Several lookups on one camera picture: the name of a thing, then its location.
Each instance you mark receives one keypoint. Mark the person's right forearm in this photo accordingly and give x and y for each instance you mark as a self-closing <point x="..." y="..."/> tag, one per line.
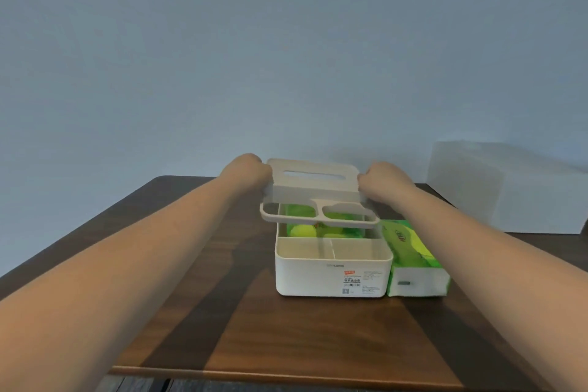
<point x="496" y="276"/>

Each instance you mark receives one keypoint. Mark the translucent plastic storage box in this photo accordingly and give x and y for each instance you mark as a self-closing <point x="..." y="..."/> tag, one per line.
<point x="500" y="187"/>

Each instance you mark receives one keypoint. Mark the person's left forearm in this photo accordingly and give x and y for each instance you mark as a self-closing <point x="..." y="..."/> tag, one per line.
<point x="105" y="281"/>

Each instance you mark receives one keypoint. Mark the white tissue box lid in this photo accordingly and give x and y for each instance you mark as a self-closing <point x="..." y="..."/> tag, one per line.
<point x="317" y="194"/>

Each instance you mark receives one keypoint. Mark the white plastic organizer box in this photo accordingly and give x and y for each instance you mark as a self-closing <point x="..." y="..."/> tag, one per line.
<point x="333" y="263"/>

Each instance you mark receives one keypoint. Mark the green tissue pack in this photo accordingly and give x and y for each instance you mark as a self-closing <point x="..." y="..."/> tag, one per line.
<point x="321" y="224"/>
<point x="413" y="263"/>

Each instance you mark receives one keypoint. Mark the person's left hand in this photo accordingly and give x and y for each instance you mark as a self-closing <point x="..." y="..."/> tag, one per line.
<point x="246" y="169"/>

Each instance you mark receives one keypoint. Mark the person's right hand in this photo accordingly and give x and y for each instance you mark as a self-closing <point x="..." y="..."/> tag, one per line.
<point x="385" y="180"/>

